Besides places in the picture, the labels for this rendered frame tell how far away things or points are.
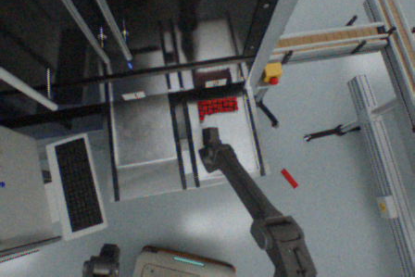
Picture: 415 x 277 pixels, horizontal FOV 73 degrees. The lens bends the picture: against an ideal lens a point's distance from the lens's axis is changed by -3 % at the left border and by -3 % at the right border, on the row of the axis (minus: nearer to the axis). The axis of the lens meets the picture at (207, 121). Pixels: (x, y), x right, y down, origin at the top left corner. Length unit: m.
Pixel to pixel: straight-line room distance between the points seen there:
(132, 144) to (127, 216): 0.97
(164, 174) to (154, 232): 0.96
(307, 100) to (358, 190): 0.77
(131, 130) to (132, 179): 0.22
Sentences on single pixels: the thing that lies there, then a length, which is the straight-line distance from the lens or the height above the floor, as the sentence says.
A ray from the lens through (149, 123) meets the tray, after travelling 1.32.
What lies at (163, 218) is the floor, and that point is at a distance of 2.16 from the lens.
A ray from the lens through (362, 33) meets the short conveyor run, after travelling 1.64.
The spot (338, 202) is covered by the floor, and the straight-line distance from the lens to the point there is 2.37.
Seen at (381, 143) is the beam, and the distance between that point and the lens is 1.93.
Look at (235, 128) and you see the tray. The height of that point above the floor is 0.88.
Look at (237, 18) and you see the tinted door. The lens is 0.85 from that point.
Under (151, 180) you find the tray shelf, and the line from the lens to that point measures 1.28.
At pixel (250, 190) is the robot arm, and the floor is 1.35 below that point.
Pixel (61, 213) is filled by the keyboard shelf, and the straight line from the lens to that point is 1.47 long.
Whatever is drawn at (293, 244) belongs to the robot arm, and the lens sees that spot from 0.72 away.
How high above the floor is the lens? 2.14
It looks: 75 degrees down
